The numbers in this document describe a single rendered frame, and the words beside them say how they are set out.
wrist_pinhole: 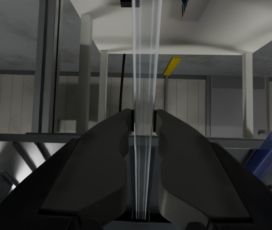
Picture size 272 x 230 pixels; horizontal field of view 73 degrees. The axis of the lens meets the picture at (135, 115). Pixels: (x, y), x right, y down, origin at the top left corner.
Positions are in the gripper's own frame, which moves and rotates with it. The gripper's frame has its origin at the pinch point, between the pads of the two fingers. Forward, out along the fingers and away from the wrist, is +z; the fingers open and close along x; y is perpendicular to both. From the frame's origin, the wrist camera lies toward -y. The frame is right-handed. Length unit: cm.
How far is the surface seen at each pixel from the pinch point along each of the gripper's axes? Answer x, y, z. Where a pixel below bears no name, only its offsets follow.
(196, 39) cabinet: 20, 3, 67
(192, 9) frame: 11.8, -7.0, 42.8
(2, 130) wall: -251, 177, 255
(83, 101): -18.1, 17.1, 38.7
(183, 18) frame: 10.5, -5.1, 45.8
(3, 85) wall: -255, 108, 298
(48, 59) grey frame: -21.8, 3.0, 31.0
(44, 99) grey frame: -22.4, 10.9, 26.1
